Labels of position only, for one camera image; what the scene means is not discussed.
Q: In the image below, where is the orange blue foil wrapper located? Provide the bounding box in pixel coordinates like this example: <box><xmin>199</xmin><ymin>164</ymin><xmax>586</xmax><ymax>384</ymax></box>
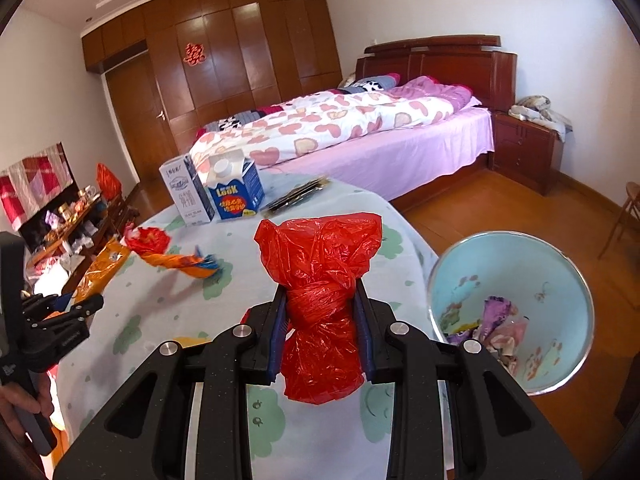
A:
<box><xmin>124</xmin><ymin>223</ymin><xmax>220</xmax><ymax>280</ymax></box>

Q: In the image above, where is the person's left hand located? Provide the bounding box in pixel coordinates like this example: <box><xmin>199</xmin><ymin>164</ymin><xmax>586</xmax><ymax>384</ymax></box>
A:
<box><xmin>0</xmin><ymin>373</ymin><xmax>54</xmax><ymax>444</ymax></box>

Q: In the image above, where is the red gift bag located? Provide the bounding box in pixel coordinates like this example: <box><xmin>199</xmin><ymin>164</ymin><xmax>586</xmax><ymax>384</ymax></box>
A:
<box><xmin>96</xmin><ymin>162</ymin><xmax>122</xmax><ymax>202</ymax></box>

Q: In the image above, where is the green cloud pattern tablecloth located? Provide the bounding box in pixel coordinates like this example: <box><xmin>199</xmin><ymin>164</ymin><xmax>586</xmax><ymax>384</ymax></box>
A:
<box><xmin>56</xmin><ymin>182</ymin><xmax>437</xmax><ymax>479</ymax></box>

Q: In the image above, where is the pink translucent plastic bag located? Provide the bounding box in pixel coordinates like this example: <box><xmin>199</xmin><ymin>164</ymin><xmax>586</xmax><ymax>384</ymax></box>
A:
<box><xmin>485</xmin><ymin>316</ymin><xmax>528</xmax><ymax>376</ymax></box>

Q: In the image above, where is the red double happiness decal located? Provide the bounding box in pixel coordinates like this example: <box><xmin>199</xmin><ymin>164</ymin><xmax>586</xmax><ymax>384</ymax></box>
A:
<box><xmin>183</xmin><ymin>42</ymin><xmax>206</xmax><ymax>66</ymax></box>

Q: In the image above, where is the heart pattern duvet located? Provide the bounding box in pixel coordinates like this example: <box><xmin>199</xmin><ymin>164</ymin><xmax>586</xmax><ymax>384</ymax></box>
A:
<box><xmin>190</xmin><ymin>86</ymin><xmax>472</xmax><ymax>174</ymax></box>

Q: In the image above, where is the wooden nightstand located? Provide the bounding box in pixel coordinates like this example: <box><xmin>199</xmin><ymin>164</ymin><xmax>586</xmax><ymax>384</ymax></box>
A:
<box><xmin>491</xmin><ymin>112</ymin><xmax>564</xmax><ymax>196</ymax></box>

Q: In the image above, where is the wooden bed with headboard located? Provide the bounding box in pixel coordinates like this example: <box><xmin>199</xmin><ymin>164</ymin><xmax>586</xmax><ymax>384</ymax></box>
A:
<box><xmin>190</xmin><ymin>35</ymin><xmax>518</xmax><ymax>200</ymax></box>

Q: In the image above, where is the white tall milk carton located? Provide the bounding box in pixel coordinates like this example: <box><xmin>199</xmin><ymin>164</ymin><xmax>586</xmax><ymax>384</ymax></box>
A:
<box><xmin>160</xmin><ymin>154</ymin><xmax>215</xmax><ymax>226</ymax></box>

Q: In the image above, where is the light blue trash bin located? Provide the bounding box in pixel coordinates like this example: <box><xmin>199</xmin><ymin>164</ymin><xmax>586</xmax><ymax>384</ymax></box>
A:
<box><xmin>427</xmin><ymin>231</ymin><xmax>594</xmax><ymax>396</ymax></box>

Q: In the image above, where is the wooden door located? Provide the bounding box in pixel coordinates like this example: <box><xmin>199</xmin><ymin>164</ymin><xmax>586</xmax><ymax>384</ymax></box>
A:
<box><xmin>105</xmin><ymin>52</ymin><xmax>178</xmax><ymax>182</ymax></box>

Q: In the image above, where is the orange foil snack packet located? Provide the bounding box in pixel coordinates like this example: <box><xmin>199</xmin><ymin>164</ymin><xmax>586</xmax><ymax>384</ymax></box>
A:
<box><xmin>72</xmin><ymin>237</ymin><xmax>131</xmax><ymax>304</ymax></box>

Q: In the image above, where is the yellow sponge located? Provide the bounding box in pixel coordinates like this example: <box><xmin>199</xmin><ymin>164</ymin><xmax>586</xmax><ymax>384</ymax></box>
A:
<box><xmin>174</xmin><ymin>337</ymin><xmax>212</xmax><ymax>349</ymax></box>

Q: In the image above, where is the brown folding chair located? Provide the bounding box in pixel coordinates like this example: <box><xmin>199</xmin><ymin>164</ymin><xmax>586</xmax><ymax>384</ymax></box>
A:
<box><xmin>598</xmin><ymin>181</ymin><xmax>640</xmax><ymax>259</ymax></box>

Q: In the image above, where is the brown wooden wardrobe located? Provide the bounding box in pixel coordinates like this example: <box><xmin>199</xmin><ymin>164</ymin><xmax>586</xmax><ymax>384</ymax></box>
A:
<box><xmin>82</xmin><ymin>0</ymin><xmax>342</xmax><ymax>152</ymax></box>

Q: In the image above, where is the clothes pile on nightstand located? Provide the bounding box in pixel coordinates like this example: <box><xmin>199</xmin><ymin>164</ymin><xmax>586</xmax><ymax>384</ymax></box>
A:
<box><xmin>508</xmin><ymin>96</ymin><xmax>573</xmax><ymax>142</ymax></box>

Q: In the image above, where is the purple snack wrapper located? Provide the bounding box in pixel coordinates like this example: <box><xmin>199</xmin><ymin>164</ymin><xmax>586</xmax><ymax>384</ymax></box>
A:
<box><xmin>446</xmin><ymin>296</ymin><xmax>518</xmax><ymax>349</ymax></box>

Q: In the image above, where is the television with red cover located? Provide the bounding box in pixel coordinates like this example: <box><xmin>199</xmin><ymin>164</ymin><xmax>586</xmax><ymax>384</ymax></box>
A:
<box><xmin>1</xmin><ymin>143</ymin><xmax>79</xmax><ymax>252</ymax></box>

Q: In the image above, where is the dark snack packet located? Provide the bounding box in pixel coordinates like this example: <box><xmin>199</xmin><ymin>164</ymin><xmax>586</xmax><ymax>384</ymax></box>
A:
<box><xmin>262</xmin><ymin>177</ymin><xmax>330</xmax><ymax>218</ymax></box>

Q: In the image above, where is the blue LOOK milk carton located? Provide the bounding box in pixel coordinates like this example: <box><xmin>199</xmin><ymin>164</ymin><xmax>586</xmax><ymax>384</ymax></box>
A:
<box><xmin>206</xmin><ymin>148</ymin><xmax>265</xmax><ymax>220</ymax></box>

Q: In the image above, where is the cluttered wooden tv cabinet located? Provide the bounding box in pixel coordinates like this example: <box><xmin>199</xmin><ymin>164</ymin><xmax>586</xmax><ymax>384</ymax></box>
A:
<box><xmin>26</xmin><ymin>194</ymin><xmax>140</xmax><ymax>294</ymax></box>

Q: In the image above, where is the red plastic bag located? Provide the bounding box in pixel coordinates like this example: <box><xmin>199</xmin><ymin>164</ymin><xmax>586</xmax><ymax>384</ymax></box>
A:
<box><xmin>254</xmin><ymin>212</ymin><xmax>383</xmax><ymax>405</ymax></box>

